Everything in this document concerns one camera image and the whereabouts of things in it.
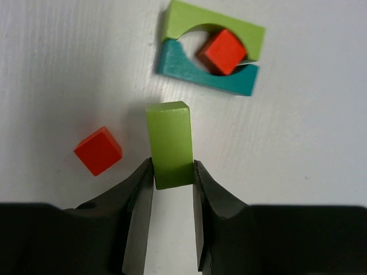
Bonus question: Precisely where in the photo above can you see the red cube front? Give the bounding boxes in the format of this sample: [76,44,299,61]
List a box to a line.
[74,126,123,176]

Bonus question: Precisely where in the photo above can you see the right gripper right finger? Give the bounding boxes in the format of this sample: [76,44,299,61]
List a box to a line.
[193,161,366,274]

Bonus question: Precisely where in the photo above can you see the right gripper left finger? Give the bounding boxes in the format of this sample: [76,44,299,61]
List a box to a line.
[1,159,154,274]

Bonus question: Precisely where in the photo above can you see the green arch block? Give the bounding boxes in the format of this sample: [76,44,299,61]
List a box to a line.
[161,1,266,61]

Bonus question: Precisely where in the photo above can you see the red cube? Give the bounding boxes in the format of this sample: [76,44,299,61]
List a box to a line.
[74,126,123,176]
[196,29,247,76]

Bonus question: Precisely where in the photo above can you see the green rectangular block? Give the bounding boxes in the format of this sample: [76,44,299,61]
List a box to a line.
[146,101,194,190]

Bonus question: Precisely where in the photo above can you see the teal arch block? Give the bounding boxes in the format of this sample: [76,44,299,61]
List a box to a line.
[157,39,259,96]

